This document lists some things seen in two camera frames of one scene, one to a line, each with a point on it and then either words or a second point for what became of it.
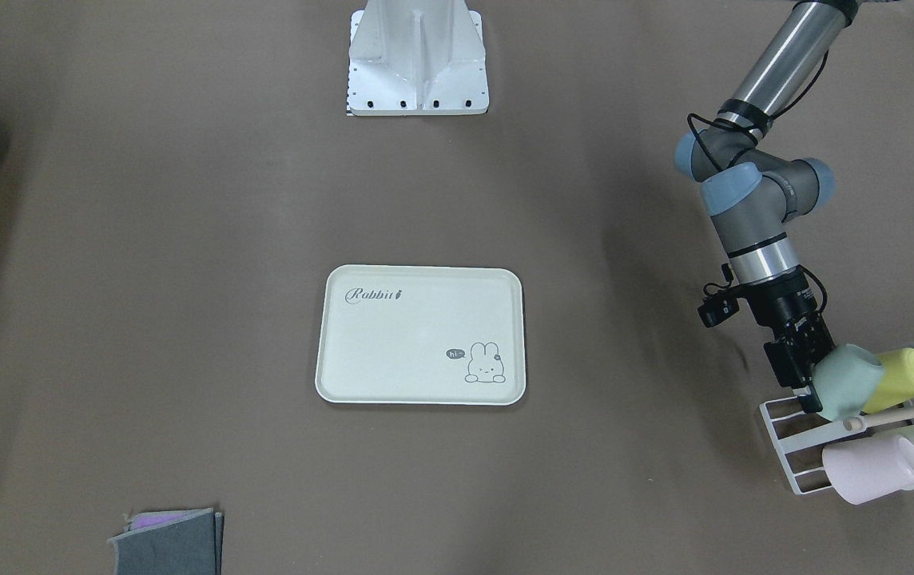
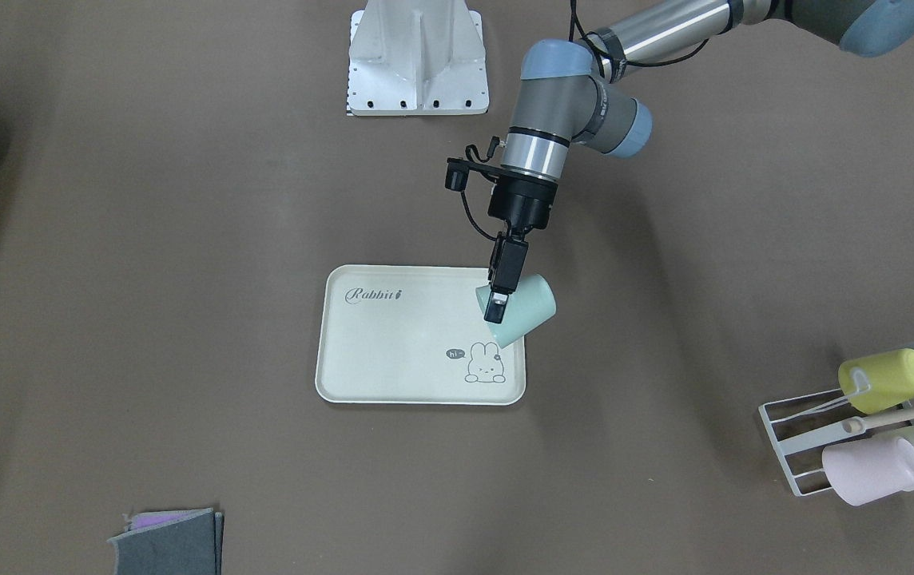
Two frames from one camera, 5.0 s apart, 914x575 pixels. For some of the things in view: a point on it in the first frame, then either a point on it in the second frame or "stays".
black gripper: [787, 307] to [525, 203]
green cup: [845, 381] to [532, 304]
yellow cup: [908, 374] stays
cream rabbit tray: [422, 335] stays
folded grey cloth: [174, 541] stays
